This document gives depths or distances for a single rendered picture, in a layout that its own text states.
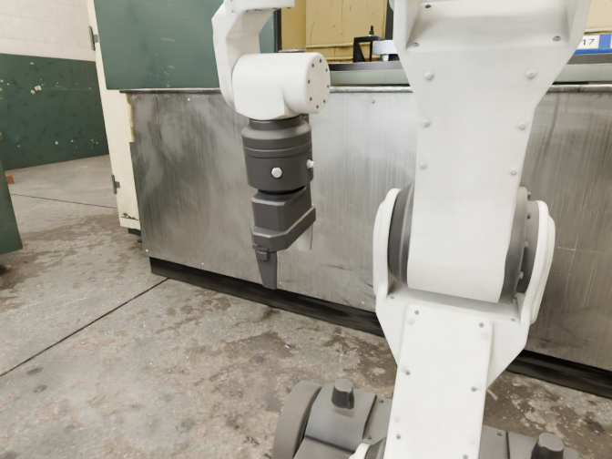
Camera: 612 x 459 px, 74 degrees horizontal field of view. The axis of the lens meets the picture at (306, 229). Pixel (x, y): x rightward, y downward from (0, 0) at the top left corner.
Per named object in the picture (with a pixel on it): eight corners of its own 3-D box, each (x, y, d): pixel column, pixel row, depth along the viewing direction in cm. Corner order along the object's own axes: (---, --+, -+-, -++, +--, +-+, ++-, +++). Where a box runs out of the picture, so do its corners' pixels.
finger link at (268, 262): (261, 282, 57) (257, 244, 54) (281, 288, 56) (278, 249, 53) (256, 289, 56) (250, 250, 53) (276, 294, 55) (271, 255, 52)
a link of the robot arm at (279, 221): (296, 259, 50) (289, 168, 45) (233, 245, 54) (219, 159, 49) (335, 217, 60) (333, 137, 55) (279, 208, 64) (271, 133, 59)
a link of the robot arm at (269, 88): (304, 165, 46) (297, 56, 41) (229, 156, 51) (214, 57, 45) (344, 138, 55) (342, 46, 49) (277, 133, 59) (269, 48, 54)
